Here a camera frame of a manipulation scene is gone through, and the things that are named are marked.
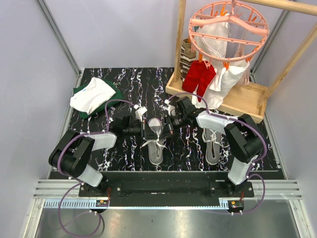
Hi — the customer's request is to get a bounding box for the grey sneaker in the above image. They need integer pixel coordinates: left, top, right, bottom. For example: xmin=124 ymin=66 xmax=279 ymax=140
xmin=146 ymin=118 xmax=165 ymax=166
xmin=203 ymin=129 xmax=221 ymax=165

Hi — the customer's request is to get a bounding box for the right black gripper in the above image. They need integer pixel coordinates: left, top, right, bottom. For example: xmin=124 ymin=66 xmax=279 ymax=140
xmin=159 ymin=113 xmax=187 ymax=141

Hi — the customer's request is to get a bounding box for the red hanging garment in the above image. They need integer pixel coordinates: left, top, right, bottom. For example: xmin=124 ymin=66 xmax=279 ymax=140
xmin=182 ymin=60 xmax=216 ymax=97

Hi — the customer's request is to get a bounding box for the white hanging cloth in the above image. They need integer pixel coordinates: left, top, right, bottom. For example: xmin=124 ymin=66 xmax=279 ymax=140
xmin=195 ymin=22 xmax=250 ymax=110

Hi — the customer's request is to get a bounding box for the pink round clothes hanger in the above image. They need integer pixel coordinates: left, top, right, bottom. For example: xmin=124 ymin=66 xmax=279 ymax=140
xmin=188 ymin=0 xmax=269 ymax=68

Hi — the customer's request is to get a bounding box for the purple cable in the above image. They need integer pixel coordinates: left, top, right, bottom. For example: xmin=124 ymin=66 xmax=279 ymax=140
xmin=56 ymin=99 xmax=139 ymax=236
xmin=164 ymin=93 xmax=268 ymax=215

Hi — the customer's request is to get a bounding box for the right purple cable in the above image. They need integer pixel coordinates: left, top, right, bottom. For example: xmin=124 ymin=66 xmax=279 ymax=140
xmin=164 ymin=93 xmax=268 ymax=215

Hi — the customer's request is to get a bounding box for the white folded shirt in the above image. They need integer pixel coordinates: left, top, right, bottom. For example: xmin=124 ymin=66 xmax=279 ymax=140
xmin=70 ymin=77 xmax=116 ymax=115

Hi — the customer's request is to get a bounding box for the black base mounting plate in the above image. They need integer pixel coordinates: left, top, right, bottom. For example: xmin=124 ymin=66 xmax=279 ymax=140
xmin=79 ymin=172 xmax=255 ymax=209

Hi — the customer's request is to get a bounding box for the aluminium rail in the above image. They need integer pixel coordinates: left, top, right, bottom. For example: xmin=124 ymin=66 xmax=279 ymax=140
xmin=34 ymin=179 xmax=302 ymax=210

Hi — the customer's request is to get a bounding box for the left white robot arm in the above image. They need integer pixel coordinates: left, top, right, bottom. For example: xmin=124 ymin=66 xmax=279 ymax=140
xmin=49 ymin=116 xmax=163 ymax=196

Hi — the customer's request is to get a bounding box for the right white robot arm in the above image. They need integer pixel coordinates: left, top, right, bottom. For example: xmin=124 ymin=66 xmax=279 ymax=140
xmin=162 ymin=97 xmax=267 ymax=197

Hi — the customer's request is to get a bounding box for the green folded garment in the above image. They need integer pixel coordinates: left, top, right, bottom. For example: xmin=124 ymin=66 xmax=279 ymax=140
xmin=73 ymin=79 xmax=123 ymax=119

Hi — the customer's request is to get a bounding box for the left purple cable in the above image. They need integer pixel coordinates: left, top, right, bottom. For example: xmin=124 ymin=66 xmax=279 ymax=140
xmin=56 ymin=99 xmax=139 ymax=236

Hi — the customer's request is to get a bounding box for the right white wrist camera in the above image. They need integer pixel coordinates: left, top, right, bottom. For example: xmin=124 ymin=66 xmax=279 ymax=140
xmin=162 ymin=99 xmax=176 ymax=116

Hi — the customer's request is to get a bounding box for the white shoelace of sneaker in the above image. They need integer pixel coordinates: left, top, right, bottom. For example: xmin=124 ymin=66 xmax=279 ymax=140
xmin=140 ymin=130 xmax=166 ymax=150

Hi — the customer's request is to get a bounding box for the brown striped sock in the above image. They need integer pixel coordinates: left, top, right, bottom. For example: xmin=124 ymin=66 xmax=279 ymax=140
xmin=180 ymin=38 xmax=196 ymax=82

